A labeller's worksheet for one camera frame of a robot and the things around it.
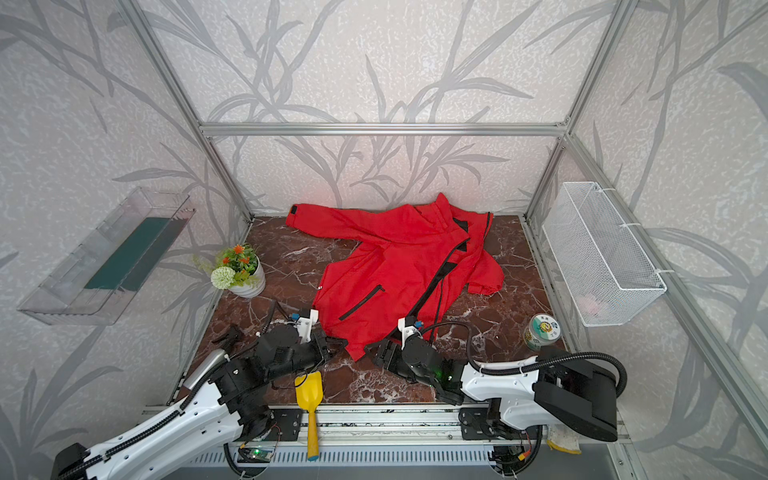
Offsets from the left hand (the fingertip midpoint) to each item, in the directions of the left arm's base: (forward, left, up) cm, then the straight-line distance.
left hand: (353, 338), depth 74 cm
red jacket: (+29, -15, -9) cm, 34 cm away
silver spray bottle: (-3, +41, -12) cm, 43 cm away
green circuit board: (-23, +22, -15) cm, 35 cm away
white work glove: (-19, -50, -13) cm, 55 cm away
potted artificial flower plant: (+21, +37, -1) cm, 43 cm away
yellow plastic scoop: (-9, +12, -13) cm, 20 cm away
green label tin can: (+5, -51, -6) cm, 52 cm away
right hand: (0, -4, -4) cm, 6 cm away
